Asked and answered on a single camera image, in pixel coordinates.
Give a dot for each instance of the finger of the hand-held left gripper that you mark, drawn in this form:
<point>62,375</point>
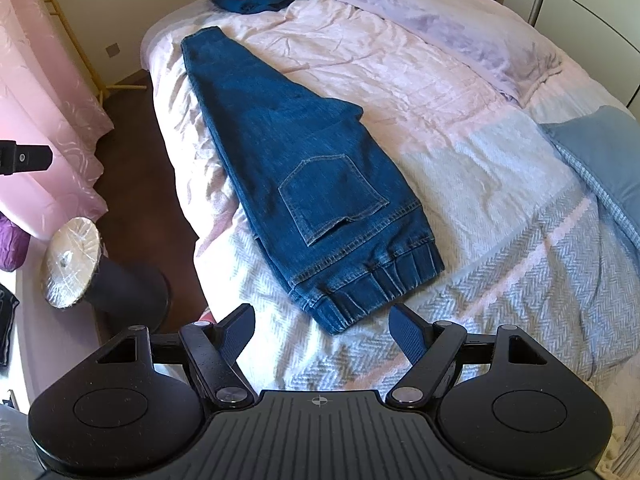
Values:
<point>27,158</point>

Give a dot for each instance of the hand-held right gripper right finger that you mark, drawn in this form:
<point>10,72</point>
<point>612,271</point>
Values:
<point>407,335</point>

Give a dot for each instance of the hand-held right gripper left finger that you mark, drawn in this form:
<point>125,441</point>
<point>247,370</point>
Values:
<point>235,332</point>

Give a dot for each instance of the blue denim jeans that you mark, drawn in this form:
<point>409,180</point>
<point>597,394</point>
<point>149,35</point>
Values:
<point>280,125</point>

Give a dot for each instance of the pink curtain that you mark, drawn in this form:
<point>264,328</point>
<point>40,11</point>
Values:
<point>40,85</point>

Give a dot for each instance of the purple cushion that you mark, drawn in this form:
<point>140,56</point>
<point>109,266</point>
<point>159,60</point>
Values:
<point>10,242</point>

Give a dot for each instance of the bamboo rack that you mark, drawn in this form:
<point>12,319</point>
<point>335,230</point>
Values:
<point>85,55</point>

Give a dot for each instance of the black stand with wrapped disc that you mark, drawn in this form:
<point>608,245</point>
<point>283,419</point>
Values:
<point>125,285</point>

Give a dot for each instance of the bed with white bedspread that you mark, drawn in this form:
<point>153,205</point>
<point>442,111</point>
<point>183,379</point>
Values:
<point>525,270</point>

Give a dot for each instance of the light blue pillow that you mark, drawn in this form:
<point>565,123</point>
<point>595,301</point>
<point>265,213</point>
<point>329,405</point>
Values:
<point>605,160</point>

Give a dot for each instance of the folded blue garment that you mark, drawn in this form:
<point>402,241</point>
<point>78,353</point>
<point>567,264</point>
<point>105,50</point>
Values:
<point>250,5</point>

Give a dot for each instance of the lilac pillow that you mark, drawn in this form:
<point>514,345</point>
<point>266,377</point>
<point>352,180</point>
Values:
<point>450,25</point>

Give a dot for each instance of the white wardrobe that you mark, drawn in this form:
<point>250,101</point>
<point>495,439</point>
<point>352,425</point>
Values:
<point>590,20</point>

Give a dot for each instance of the wall socket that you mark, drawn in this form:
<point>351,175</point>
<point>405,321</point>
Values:
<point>114,50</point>

